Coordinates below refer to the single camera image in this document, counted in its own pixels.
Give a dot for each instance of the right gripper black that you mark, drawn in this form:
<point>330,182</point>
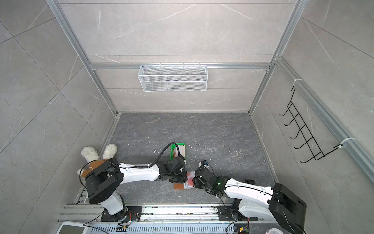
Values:
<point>196,182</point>

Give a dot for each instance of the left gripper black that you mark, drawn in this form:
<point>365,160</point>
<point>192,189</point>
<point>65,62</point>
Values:
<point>184,180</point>

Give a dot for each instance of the brown leather card holder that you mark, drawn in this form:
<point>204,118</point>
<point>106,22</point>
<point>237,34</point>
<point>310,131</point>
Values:
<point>179,186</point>

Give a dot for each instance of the green plastic card tray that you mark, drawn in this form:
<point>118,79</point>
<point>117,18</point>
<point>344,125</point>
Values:
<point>177,144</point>

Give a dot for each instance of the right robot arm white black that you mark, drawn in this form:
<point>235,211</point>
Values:
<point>276,203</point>

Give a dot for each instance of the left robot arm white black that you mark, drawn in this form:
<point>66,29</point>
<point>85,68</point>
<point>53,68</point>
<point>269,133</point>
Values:
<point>103,181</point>

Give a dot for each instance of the stack of credit cards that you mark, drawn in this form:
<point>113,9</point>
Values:
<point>181,151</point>

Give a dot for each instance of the white brown plush toy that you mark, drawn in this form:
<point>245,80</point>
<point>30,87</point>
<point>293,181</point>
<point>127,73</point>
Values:
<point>92,157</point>

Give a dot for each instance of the white device at bottom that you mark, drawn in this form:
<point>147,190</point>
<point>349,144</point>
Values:
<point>68,227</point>

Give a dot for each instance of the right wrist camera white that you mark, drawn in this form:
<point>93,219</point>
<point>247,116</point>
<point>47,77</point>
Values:
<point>204,163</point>

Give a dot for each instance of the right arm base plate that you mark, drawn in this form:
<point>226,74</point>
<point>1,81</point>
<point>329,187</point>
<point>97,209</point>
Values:
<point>226,213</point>

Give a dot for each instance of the small dark object by wall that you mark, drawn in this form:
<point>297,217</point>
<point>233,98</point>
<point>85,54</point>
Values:
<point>250,181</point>

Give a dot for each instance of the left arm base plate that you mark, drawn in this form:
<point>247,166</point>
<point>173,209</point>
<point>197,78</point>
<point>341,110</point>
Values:
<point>122,213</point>

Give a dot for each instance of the white wire mesh basket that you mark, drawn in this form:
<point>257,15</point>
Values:
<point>173,78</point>

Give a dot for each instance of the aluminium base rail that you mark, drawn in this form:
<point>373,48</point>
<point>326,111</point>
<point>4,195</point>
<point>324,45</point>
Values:
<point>164,219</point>

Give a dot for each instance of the black wire hook rack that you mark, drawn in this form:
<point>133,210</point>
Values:
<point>304,132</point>

